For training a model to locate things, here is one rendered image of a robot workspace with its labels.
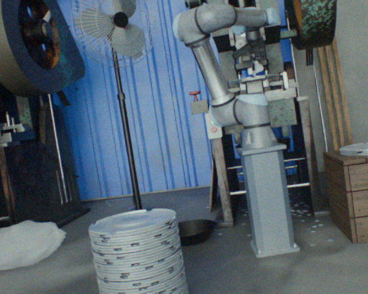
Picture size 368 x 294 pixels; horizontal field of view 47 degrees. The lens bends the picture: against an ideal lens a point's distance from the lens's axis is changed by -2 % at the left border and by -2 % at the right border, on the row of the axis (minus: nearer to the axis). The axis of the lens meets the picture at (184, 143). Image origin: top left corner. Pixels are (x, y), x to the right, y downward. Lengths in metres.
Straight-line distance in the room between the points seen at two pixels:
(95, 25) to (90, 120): 1.39
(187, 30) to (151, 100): 2.10
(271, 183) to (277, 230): 0.20
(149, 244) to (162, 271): 0.10
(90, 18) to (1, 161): 1.03
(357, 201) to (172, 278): 0.87
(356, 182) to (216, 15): 0.88
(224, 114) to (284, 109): 0.57
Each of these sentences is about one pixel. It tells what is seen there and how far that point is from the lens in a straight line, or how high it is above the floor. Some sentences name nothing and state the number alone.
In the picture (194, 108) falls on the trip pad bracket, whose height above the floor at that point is 0.67.
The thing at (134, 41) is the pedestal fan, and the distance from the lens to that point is 2.83.
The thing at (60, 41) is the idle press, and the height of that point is 1.30.
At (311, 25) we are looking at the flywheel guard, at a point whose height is 1.01.
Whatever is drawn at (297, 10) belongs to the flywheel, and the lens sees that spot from 2.93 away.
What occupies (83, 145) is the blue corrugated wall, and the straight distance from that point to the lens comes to 4.05.
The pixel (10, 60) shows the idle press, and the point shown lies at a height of 1.11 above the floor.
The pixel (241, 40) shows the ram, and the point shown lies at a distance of 2.52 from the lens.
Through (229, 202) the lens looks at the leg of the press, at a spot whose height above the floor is 0.13.
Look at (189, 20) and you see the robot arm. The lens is 1.76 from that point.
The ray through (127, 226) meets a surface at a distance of 1.37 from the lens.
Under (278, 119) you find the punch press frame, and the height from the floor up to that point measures 0.54.
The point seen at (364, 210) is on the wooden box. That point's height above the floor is 0.14.
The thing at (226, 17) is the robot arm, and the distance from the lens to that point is 1.74.
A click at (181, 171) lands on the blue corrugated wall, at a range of 3.80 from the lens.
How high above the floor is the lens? 0.61
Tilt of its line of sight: 3 degrees down
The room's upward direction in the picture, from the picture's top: 9 degrees counter-clockwise
